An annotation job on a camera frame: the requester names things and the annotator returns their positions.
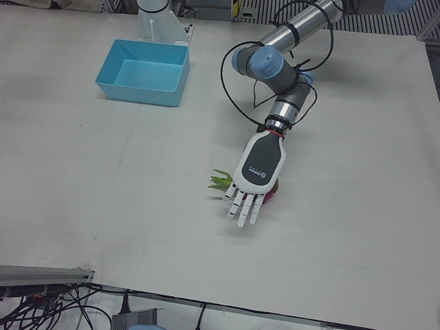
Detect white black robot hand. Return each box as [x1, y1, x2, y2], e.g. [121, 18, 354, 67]
[222, 131, 289, 228]

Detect red dragon fruit green leaves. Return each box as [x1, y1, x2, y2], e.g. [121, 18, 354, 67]
[207, 168, 281, 204]

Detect light blue plastic bin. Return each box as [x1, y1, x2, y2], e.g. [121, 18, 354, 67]
[95, 38, 191, 108]

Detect black power plug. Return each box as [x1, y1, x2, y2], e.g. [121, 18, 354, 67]
[118, 291, 133, 314]

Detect grey power adapter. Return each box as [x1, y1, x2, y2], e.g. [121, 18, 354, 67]
[111, 307, 160, 330]

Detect aluminium profile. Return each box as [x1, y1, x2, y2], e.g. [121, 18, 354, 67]
[417, 13, 440, 43]

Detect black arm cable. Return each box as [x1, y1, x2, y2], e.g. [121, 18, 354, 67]
[219, 0, 336, 133]

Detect white stand bracket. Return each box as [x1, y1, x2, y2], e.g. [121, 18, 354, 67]
[136, 0, 196, 47]

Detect aluminium rail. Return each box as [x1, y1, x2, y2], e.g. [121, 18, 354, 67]
[0, 264, 96, 287]

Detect black cable tangle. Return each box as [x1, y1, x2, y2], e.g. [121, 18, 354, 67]
[0, 283, 104, 330]

